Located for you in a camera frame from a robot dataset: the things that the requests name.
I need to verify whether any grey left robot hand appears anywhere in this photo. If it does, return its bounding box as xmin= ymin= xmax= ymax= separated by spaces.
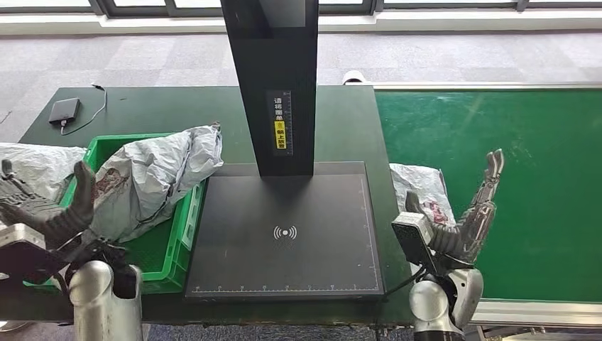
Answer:
xmin=0 ymin=158 xmax=97 ymax=250

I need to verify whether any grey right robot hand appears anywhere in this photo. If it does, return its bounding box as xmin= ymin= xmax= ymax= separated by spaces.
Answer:
xmin=404 ymin=148 xmax=505 ymax=264

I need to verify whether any grey poly mailer parcel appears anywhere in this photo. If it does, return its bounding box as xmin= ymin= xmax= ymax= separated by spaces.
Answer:
xmin=88 ymin=134 xmax=196 ymax=244
xmin=389 ymin=163 xmax=457 ymax=278
xmin=180 ymin=122 xmax=225 ymax=187

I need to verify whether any green conveyor belt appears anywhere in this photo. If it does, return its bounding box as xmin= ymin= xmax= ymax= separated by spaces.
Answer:
xmin=374 ymin=89 xmax=602 ymax=302

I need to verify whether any black inbound scanner machine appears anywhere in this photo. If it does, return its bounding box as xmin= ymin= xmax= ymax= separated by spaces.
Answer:
xmin=183 ymin=0 xmax=387 ymax=302

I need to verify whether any white crumpled bag pile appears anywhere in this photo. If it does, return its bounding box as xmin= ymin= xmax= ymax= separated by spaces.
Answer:
xmin=0 ymin=143 xmax=89 ymax=204

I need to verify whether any black power bank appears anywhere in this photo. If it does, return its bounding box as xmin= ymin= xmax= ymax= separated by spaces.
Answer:
xmin=48 ymin=97 xmax=82 ymax=126

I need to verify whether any green plastic crate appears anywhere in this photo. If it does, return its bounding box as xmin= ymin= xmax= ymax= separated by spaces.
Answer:
xmin=23 ymin=133 xmax=208 ymax=296

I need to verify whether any black yellow instruction label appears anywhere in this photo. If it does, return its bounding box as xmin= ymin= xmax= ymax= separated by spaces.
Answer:
xmin=266 ymin=90 xmax=293 ymax=157

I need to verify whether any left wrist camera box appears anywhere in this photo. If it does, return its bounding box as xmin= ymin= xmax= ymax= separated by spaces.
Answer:
xmin=0 ymin=223 xmax=63 ymax=286

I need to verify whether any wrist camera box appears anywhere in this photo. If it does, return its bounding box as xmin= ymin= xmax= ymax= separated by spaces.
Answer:
xmin=391 ymin=212 xmax=446 ymax=276
xmin=0 ymin=223 xmax=63 ymax=286

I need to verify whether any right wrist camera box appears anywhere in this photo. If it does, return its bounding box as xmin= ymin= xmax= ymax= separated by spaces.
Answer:
xmin=391 ymin=212 xmax=446 ymax=276

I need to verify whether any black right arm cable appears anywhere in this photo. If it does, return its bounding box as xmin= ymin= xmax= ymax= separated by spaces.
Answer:
xmin=383 ymin=266 xmax=427 ymax=298

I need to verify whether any dark window frame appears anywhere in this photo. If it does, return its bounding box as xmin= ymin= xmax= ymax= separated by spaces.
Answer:
xmin=0 ymin=0 xmax=602 ymax=18

